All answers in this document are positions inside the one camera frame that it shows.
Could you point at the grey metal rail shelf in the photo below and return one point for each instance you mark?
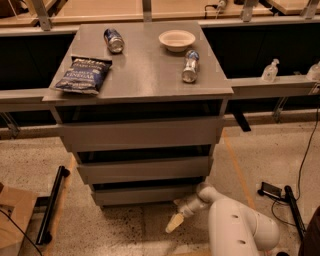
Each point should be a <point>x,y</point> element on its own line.
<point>234,89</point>

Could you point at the black floor device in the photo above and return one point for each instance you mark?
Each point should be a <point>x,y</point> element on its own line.
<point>270,191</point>

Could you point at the hand sanitizer pump bottle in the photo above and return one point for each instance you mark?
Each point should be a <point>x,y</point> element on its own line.
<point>270,71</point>

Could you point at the grey bottom drawer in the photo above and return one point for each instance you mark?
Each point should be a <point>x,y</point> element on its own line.
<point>141,195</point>

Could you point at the blue chip bag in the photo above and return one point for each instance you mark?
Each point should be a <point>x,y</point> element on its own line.
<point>85,75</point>

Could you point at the cardboard box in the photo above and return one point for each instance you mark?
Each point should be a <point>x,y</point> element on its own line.
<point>16,208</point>

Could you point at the black bar stand right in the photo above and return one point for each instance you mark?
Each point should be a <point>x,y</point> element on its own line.
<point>290,199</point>

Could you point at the grey top drawer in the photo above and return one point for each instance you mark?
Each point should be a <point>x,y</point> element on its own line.
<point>140,134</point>

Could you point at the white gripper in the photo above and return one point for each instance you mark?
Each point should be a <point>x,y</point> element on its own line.
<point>187,209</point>

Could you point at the grey drawer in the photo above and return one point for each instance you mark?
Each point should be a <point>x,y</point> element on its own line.
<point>140,134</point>
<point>141,195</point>
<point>155,169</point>

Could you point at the white paper bowl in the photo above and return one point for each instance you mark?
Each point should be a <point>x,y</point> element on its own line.
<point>176,40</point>

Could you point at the grey middle drawer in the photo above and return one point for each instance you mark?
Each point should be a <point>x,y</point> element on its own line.
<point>155,169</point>

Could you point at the grey drawer cabinet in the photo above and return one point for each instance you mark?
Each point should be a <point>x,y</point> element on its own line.
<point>145,64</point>

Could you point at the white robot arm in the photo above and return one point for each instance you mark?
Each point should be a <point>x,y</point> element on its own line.
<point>234,228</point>

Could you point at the black bar stand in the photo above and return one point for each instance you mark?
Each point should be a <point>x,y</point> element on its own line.
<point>48,202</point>
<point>290,199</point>

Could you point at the black bar stand left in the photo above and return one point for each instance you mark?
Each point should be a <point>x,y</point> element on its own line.
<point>48,202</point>

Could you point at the blue soda can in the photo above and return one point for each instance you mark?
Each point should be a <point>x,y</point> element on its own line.
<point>114,40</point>

